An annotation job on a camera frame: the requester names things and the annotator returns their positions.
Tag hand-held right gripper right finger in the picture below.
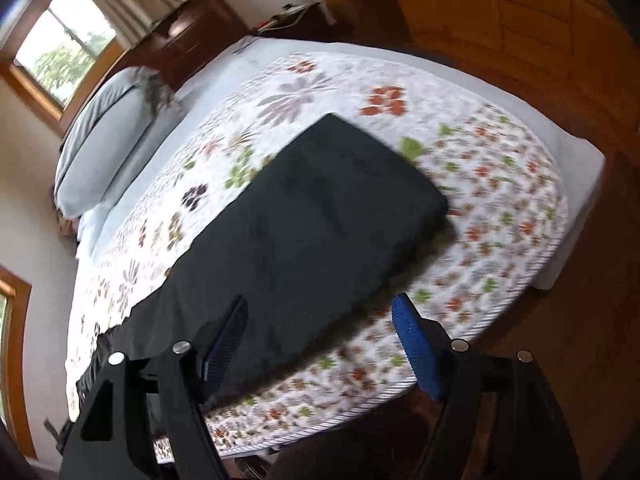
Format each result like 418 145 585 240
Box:
390 292 583 480

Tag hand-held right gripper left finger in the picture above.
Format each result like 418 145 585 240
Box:
59 295 249 480

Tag black pants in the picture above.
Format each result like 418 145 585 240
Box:
75 112 449 426

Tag floral quilt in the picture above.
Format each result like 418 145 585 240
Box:
65 52 571 461

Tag narrow wooden framed window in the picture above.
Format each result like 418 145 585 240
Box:
0 265 33 461

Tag grey folded duvet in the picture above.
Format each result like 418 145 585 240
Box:
54 66 186 218

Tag light blue bed sheet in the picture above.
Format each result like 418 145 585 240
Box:
75 37 607 291

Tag dark wooden headboard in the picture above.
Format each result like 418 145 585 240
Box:
117 0 251 93

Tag dark wooden nightstand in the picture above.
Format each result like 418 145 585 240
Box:
250 2 331 46

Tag wide wooden framed window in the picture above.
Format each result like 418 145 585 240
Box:
0 0 126 126

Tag wooden wardrobe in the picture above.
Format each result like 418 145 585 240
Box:
307 0 640 161

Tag beige curtain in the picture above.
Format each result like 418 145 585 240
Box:
95 0 191 41

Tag small electronics with cables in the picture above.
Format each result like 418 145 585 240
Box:
252 2 313 31

